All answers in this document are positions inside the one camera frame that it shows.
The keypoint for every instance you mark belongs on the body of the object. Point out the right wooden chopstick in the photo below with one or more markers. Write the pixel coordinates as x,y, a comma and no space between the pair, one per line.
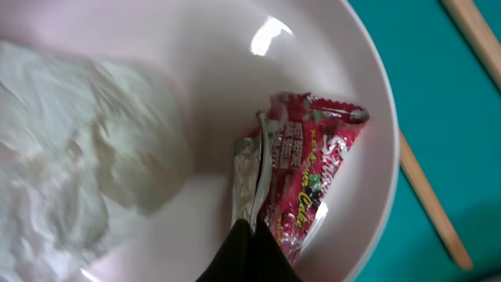
473,26

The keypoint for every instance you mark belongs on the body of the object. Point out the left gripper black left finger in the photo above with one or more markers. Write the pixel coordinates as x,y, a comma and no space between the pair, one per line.
229,263

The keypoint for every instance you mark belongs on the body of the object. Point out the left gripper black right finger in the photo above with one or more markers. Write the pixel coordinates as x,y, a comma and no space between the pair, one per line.
269,264

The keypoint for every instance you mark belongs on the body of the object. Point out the red snack wrapper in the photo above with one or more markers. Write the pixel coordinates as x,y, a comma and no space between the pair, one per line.
283,168

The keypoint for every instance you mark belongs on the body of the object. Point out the large pink plate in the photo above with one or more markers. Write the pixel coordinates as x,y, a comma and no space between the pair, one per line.
224,59

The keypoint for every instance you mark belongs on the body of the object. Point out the teal serving tray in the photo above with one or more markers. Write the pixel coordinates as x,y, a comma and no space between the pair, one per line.
449,111

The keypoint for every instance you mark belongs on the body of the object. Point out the white tissue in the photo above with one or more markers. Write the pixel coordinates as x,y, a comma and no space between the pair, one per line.
90,149

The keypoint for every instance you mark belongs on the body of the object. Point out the left wooden chopstick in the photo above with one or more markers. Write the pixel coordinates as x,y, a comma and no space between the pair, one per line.
432,206

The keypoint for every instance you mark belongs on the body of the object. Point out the wooden chopstick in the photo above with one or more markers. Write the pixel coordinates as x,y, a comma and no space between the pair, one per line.
473,26
432,206

